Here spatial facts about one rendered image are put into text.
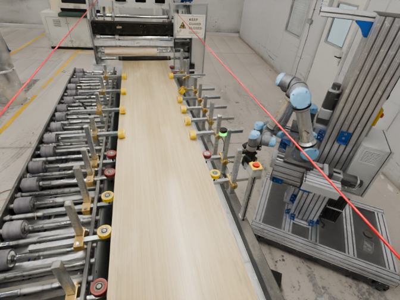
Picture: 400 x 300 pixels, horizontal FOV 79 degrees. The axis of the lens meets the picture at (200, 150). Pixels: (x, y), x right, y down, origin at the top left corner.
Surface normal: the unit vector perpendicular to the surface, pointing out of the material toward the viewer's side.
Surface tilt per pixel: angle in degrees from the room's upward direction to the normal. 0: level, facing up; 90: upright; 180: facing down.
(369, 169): 90
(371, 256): 0
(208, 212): 0
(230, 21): 90
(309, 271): 0
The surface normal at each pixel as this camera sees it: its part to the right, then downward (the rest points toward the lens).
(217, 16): 0.12, 0.61
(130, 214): 0.07, -0.79
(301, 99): -0.27, 0.47
